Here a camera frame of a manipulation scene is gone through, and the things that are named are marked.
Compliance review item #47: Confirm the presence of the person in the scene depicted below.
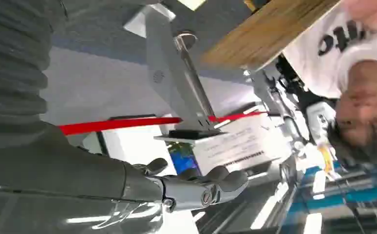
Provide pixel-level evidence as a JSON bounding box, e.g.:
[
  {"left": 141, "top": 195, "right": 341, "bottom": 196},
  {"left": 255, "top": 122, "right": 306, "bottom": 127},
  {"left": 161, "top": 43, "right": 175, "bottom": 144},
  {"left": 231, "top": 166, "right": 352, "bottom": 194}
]
[{"left": 281, "top": 0, "right": 377, "bottom": 166}]

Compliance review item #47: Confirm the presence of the grey metal desk leg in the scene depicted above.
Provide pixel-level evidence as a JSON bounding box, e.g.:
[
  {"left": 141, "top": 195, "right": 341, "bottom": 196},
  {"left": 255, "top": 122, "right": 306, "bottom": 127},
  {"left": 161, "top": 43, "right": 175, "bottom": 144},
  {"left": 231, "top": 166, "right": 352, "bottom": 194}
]
[{"left": 123, "top": 4, "right": 225, "bottom": 140}]

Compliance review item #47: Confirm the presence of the wooden desk board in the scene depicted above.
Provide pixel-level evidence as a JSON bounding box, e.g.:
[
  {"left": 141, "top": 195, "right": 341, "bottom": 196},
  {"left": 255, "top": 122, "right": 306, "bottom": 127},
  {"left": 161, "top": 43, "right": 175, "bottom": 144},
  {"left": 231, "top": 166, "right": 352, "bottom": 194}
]
[{"left": 201, "top": 0, "right": 341, "bottom": 71}]

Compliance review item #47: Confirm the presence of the silver metal brace rod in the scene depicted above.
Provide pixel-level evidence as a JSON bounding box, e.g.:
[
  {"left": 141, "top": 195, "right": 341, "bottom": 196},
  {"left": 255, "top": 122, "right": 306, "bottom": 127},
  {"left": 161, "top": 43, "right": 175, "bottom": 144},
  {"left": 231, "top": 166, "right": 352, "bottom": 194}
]
[{"left": 173, "top": 31, "right": 216, "bottom": 121}]

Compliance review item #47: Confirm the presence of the blue shelf rack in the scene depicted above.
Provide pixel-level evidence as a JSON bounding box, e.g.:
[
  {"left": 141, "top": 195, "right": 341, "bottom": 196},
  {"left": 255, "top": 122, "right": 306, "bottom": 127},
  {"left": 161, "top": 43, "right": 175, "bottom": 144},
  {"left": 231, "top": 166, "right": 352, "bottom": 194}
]
[{"left": 283, "top": 163, "right": 377, "bottom": 234}]

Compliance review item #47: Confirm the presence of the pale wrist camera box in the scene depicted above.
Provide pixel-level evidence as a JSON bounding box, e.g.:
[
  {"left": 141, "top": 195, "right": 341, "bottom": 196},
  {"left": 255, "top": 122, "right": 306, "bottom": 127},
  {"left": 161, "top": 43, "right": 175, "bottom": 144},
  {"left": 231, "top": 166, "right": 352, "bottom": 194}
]
[{"left": 305, "top": 101, "right": 337, "bottom": 147}]

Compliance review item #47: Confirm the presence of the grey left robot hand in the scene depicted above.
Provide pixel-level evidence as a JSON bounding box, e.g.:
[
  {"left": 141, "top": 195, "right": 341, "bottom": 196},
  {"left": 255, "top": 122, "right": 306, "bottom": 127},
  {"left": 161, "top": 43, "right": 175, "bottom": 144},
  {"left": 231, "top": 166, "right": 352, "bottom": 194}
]
[{"left": 316, "top": 143, "right": 338, "bottom": 176}]

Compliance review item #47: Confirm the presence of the red strap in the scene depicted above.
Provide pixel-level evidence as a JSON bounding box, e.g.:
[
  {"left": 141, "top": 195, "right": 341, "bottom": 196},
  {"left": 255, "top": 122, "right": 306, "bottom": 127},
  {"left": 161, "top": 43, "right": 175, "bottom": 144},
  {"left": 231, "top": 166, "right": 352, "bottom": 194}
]
[{"left": 58, "top": 111, "right": 270, "bottom": 137}]

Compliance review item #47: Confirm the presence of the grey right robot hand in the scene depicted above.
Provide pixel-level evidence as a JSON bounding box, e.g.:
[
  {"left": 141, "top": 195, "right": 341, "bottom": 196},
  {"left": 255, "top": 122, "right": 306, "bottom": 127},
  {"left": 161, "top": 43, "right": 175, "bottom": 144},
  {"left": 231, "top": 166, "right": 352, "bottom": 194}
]
[{"left": 0, "top": 121, "right": 250, "bottom": 234}]

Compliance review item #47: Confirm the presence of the ribbed grey right arm sleeve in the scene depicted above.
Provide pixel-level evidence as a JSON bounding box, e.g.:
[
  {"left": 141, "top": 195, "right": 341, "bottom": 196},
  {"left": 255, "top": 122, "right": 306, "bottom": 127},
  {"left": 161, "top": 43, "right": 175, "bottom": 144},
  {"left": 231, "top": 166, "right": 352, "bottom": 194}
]
[{"left": 0, "top": 0, "right": 67, "bottom": 153}]

